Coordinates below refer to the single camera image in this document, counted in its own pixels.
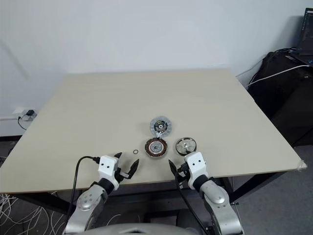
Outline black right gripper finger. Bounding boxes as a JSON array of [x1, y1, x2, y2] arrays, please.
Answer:
[[167, 159, 178, 177]]

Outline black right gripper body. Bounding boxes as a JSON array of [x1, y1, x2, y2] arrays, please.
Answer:
[[174, 164, 191, 189]]

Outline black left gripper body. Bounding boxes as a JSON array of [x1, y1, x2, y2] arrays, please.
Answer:
[[114, 158, 131, 183]]

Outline round motor rotor cup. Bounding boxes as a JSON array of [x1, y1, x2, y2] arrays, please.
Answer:
[[174, 137, 198, 157]]

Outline motor stator with copper windings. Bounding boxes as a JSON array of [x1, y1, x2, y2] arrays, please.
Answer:
[[144, 138, 171, 159]]

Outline silver motor end cap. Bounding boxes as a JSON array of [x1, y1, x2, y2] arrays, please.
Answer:
[[149, 117, 172, 137]]

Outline grey robot torso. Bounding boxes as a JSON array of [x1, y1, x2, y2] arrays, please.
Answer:
[[83, 221, 216, 235]]

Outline large black bag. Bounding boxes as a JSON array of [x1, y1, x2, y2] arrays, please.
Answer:
[[246, 51, 313, 147]]

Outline open black laptop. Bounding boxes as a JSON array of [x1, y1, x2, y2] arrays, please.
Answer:
[[295, 7, 313, 66]]

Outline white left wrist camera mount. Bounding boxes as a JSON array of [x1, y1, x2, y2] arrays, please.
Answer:
[[97, 155, 120, 192]]

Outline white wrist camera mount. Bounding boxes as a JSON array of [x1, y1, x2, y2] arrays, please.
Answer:
[[97, 155, 120, 192], [184, 152, 210, 190]]

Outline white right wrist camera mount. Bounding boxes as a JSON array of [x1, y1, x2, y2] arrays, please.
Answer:
[[184, 152, 210, 190]]

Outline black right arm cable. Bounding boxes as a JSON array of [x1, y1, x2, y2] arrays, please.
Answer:
[[175, 171, 209, 235]]

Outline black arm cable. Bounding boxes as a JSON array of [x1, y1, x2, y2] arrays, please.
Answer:
[[175, 171, 209, 235], [66, 156, 101, 221]]

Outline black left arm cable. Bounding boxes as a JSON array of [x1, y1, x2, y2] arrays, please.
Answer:
[[66, 156, 101, 221]]

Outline black metal table frame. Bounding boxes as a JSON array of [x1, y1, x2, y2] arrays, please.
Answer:
[[17, 168, 300, 216]]

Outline black adapter cable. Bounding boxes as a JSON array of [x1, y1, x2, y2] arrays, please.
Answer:
[[17, 115, 28, 130]]

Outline white wall socket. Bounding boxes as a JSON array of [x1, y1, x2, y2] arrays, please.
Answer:
[[12, 107, 37, 122]]

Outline white cable over bag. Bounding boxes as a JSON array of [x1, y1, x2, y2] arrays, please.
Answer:
[[248, 64, 311, 86]]

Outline black laptop cable bundle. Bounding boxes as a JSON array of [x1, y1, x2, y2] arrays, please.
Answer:
[[275, 47, 301, 56]]

